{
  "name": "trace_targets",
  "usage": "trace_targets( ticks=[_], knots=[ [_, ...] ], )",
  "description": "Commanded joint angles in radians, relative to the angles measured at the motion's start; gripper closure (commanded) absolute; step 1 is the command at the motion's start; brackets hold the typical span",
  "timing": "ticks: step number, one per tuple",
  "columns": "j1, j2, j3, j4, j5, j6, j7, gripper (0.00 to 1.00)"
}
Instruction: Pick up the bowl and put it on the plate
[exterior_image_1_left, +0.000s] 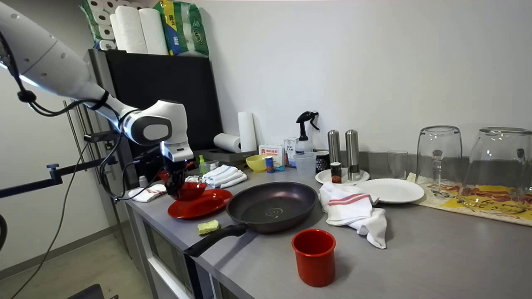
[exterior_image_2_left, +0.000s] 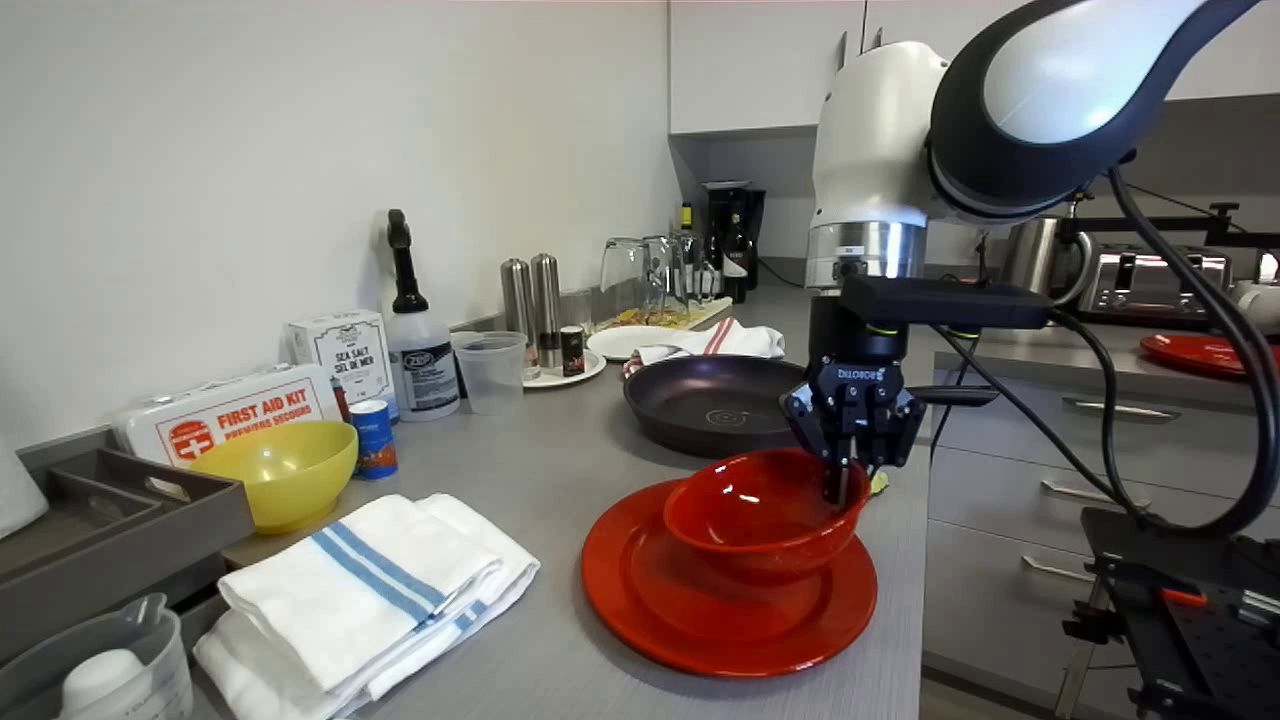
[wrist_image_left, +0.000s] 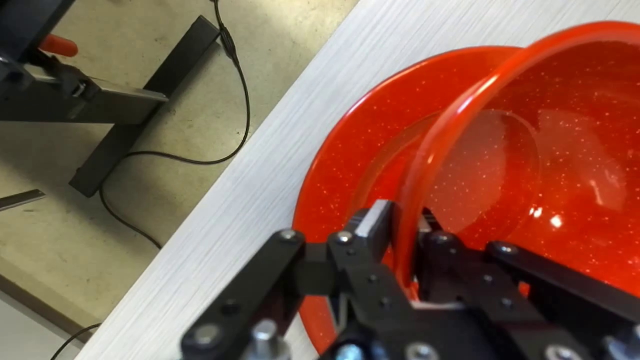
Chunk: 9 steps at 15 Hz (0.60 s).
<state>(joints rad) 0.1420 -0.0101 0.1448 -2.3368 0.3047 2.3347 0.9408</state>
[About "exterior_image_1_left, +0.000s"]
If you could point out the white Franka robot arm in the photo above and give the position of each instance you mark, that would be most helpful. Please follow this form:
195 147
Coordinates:
51 60

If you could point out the black floor object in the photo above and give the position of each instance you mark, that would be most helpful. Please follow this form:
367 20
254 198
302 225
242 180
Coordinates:
86 293

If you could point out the white first aid kit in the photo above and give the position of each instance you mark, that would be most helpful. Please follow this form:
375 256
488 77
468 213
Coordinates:
270 153

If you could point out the red plate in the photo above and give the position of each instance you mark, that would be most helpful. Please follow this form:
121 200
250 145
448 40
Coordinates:
209 208

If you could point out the red bowl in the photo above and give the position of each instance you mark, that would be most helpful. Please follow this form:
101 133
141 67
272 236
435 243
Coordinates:
194 191

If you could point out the red cup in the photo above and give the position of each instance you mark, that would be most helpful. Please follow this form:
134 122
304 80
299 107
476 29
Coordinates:
315 259

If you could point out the toilet paper pack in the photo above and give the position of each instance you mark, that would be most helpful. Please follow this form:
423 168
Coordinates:
101 22

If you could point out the grey counter cabinet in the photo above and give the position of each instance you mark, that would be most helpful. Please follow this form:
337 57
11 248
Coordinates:
167 259

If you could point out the grey metal stand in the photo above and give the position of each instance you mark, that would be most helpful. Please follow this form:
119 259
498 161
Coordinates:
92 137

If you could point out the small white plate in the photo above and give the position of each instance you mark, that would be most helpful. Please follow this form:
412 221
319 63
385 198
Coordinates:
323 176

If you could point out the yellow-green sponge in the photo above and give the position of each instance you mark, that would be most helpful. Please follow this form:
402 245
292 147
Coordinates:
209 226

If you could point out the white towel with blue stripes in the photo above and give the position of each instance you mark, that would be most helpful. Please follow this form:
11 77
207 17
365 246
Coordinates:
224 176

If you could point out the steel shaker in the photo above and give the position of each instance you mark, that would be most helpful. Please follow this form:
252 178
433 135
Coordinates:
333 145
353 150

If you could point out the grey tray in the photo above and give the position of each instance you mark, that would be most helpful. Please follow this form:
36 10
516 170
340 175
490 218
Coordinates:
219 156

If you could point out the yellow patterned placemat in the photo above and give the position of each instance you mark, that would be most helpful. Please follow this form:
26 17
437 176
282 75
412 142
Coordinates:
488 206

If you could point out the white towel with red stripe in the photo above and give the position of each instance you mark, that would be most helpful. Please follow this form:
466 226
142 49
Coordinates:
350 210

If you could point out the spray bottle with black nozzle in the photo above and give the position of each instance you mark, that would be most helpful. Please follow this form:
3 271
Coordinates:
304 147

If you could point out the small green bottle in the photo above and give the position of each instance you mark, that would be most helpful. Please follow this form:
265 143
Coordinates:
204 166

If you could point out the small dark spice jar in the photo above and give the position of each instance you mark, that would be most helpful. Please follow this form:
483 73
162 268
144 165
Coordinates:
337 173

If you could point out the black frying pan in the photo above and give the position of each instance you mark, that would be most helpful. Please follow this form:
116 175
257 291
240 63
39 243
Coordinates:
272 208

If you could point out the crumpled white cloth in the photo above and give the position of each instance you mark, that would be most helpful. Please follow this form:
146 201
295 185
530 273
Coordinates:
146 193

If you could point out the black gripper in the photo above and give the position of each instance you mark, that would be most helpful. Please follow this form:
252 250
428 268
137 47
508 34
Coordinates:
177 168

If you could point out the green packaged goods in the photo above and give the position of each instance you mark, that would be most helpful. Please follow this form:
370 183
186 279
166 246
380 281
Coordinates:
186 27

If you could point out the large white plate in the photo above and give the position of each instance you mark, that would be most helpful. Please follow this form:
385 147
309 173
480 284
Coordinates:
393 191

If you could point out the white paper towel roll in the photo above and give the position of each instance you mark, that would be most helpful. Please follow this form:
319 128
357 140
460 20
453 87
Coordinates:
227 142
247 132

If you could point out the pack of paper towels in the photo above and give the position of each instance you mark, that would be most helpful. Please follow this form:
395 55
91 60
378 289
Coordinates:
137 30

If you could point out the small grey bottle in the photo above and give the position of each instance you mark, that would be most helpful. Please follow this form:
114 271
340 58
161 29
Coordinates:
144 181

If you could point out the yellow-green bowl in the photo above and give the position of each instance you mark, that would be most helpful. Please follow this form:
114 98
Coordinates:
257 163

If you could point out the upturned clear wine glass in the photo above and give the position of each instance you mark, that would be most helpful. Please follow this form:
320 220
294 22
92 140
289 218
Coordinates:
440 152

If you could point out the black boom with blue clamp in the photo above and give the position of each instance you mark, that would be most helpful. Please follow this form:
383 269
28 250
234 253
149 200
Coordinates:
34 185

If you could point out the small white printed box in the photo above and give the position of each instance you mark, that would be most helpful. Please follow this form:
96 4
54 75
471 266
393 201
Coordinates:
290 150

